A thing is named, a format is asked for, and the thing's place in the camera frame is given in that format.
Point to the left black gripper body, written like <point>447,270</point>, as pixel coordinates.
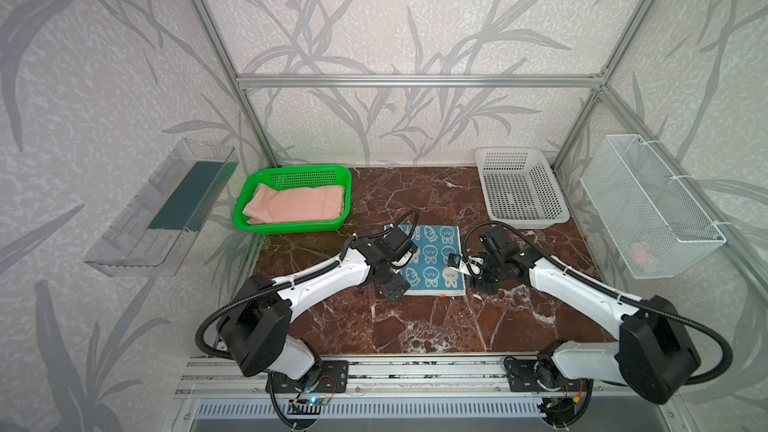
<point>393,287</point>

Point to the teal patterned towel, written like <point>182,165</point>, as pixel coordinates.
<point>428,272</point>

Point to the pink towel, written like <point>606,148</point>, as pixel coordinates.
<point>304,204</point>

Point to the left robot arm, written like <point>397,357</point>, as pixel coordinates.
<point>253,330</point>

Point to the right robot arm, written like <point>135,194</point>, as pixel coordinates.
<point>649,352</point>

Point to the white plastic basket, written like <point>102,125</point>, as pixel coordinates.
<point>520,188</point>

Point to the green plastic basket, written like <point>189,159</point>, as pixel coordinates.
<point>290,178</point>

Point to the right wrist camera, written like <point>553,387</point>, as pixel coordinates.
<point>471,266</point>

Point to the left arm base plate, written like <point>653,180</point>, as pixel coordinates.
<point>329,376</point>

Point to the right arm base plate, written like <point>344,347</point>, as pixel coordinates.
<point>530,374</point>

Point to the white wire mesh basket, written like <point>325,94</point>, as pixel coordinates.
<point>656,224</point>

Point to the aluminium front rail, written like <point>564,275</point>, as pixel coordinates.
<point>470,375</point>

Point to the clear acrylic wall shelf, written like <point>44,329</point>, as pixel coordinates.
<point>157,229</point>

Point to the aluminium cage frame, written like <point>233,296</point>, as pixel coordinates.
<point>599,84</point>

